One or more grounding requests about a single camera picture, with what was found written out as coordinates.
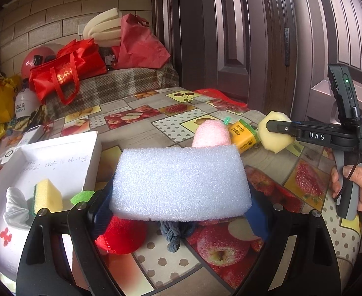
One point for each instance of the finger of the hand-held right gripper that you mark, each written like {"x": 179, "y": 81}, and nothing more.
{"x": 281, "y": 127}

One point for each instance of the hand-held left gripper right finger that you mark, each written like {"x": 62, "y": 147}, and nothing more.
{"x": 258, "y": 220}

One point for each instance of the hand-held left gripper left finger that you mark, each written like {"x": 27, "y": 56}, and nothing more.
{"x": 102, "y": 219}

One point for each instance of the pale yellow foam ball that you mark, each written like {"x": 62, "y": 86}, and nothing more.
{"x": 276, "y": 141}

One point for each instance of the red plush toy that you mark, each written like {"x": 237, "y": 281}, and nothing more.
{"x": 122, "y": 236}

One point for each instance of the pink fuzzy ball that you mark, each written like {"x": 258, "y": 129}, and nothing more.
{"x": 211, "y": 134}

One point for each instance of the white cardboard box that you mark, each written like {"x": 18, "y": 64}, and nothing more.
{"x": 54, "y": 160}

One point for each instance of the white foam block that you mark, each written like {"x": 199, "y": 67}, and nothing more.
{"x": 181, "y": 182}

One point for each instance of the lime green foam piece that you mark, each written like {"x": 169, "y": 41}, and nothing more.
{"x": 82, "y": 197}

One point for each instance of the yellow drink carton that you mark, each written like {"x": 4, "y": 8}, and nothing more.
{"x": 244, "y": 135}

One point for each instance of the yellow and green sponge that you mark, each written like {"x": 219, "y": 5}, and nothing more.
{"x": 48, "y": 194}

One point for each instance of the flat red printed bag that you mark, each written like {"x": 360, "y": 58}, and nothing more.
{"x": 221, "y": 97}

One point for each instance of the dark blue knitted cloth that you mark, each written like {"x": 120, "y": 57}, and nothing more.
{"x": 176, "y": 234}

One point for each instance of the white cloth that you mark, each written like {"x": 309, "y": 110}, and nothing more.
{"x": 16, "y": 206}

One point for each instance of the brown panelled door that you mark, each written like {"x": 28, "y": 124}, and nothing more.
{"x": 245, "y": 37}

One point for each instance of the flat white box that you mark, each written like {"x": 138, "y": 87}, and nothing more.
{"x": 23, "y": 140}

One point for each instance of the fruit print tablecloth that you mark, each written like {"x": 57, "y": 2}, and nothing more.
{"x": 168, "y": 123}

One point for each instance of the plaid blanket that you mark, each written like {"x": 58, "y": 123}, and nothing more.
{"x": 122, "y": 83}

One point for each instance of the white jar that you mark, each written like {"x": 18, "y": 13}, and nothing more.
{"x": 25, "y": 103}

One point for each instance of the bright red tote bag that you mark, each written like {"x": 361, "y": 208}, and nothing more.
{"x": 67, "y": 71}

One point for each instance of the yellow bag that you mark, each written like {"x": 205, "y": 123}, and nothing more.
{"x": 5, "y": 98}

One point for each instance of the pale red fabric bag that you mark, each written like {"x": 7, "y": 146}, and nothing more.
{"x": 137, "y": 46}

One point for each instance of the red helmet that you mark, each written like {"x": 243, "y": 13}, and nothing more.
{"x": 30, "y": 63}

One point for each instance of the cream foam roll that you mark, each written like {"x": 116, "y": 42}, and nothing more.
{"x": 104, "y": 27}

